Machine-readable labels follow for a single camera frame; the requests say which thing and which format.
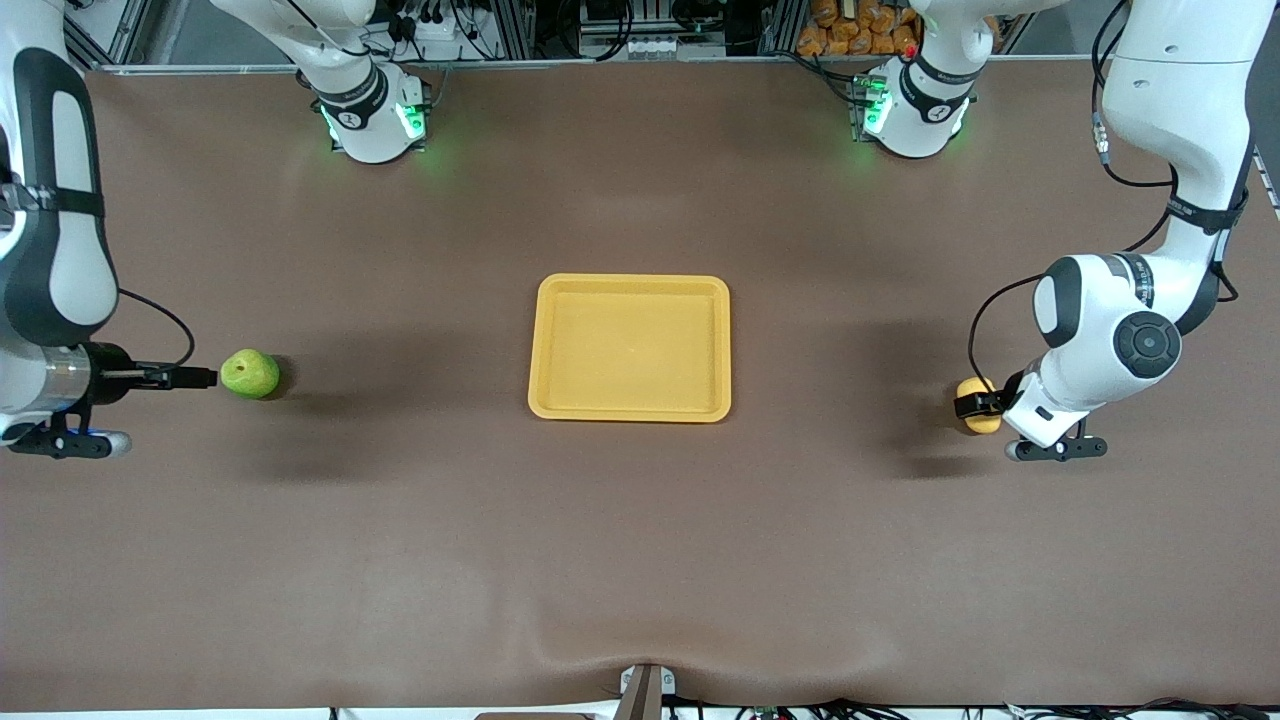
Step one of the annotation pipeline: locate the aluminium frame post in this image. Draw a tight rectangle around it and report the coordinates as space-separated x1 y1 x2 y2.
765 0 801 56
497 0 536 61

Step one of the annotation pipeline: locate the white power strip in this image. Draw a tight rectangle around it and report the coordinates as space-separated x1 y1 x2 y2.
395 0 459 63

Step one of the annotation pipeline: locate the yellow plastic tray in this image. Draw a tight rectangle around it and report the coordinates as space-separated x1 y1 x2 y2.
528 273 732 424

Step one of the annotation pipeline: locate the yellow potato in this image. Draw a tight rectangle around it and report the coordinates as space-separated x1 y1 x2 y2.
956 377 1002 435

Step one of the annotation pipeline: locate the brown table cover mat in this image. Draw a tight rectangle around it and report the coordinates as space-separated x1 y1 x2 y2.
0 55 1280 713

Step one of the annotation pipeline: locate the black cable bundle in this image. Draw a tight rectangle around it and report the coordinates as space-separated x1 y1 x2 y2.
670 698 1280 720

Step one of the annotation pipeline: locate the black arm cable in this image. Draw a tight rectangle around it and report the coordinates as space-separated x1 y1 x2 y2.
966 0 1251 401
118 288 197 371

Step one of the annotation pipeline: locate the aluminium edge rail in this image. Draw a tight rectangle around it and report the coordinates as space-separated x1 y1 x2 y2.
95 56 1111 77

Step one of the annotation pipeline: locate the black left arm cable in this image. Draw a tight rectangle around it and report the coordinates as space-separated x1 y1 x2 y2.
966 0 1251 401

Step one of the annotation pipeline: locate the bag of orange buns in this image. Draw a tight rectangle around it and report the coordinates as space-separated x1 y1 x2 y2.
797 0 921 57

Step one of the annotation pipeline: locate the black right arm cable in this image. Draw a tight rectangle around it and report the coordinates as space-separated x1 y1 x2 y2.
118 288 197 371

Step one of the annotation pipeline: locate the grey terminal block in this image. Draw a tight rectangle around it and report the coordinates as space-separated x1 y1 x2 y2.
625 35 706 61

